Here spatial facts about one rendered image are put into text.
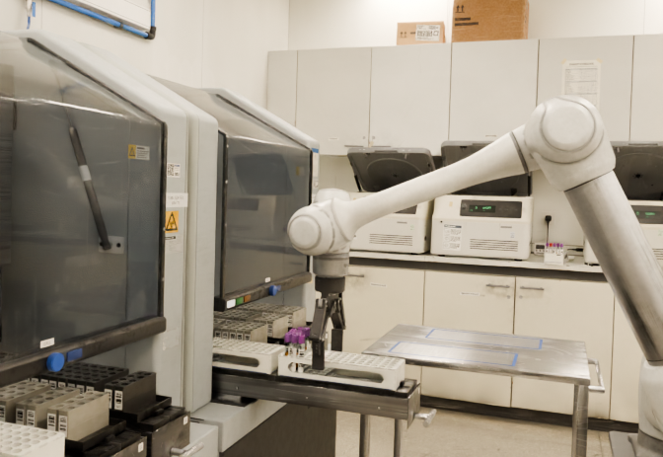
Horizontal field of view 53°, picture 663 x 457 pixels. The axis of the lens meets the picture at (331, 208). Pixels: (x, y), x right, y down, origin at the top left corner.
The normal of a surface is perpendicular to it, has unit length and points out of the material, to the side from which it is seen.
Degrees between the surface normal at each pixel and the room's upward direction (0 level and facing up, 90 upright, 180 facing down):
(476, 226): 90
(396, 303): 90
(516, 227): 90
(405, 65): 90
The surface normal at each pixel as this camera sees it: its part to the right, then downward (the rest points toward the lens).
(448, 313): -0.36, 0.02
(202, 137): 0.94, 0.04
